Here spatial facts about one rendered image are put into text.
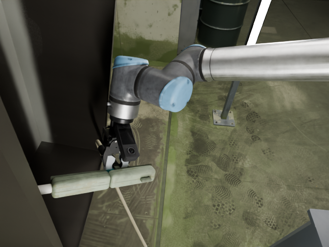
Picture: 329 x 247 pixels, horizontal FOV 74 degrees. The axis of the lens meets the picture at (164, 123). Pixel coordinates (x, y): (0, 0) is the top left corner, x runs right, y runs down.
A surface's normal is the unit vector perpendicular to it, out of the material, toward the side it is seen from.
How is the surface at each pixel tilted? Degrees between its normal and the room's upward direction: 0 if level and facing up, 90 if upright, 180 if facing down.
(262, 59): 61
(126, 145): 25
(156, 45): 90
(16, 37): 90
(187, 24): 90
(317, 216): 0
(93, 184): 71
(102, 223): 0
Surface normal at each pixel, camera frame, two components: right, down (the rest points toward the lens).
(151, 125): 0.04, -0.67
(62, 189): 0.51, 0.39
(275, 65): -0.59, 0.40
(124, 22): -0.09, 0.74
